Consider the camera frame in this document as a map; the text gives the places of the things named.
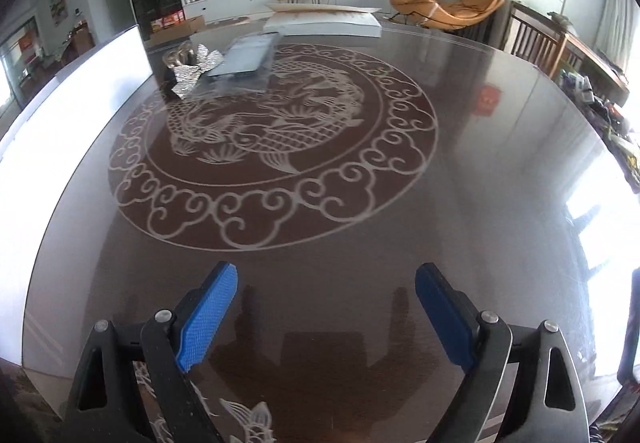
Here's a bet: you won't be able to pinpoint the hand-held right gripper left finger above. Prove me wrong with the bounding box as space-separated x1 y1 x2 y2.
62 261 239 443

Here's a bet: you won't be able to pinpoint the white board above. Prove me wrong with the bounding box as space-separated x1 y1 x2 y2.
0 25 155 370

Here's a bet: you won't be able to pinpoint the golden brown object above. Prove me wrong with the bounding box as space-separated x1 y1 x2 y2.
162 43 196 72

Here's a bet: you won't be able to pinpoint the silver foil bag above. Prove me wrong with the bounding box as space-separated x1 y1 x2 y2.
170 45 226 99

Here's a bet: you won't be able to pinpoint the cardboard box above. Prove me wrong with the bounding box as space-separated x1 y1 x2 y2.
150 14 206 46

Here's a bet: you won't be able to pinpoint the orange lounge chair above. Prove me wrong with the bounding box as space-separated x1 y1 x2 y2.
389 0 506 32

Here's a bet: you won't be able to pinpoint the flat white boxes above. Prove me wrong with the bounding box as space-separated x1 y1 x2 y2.
262 4 384 39

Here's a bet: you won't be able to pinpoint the patterned cloth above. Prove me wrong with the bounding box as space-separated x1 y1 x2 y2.
590 417 622 443

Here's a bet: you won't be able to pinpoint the sheer window curtain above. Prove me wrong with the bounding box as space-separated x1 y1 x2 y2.
597 0 640 74

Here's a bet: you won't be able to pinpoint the clear plastic box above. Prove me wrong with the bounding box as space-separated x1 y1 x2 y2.
202 34 281 99

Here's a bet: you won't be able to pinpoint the wooden side table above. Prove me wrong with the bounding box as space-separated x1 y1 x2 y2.
555 13 631 94

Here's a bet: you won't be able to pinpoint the pile of clutter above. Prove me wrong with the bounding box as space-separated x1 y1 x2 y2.
557 68 640 194

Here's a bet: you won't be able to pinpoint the red boxes on floor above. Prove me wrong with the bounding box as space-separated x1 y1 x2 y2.
150 9 186 34

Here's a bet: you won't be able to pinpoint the wooden chair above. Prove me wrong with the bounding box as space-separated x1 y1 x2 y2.
502 3 566 74

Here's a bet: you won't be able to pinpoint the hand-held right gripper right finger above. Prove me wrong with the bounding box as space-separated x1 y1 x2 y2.
415 263 591 443

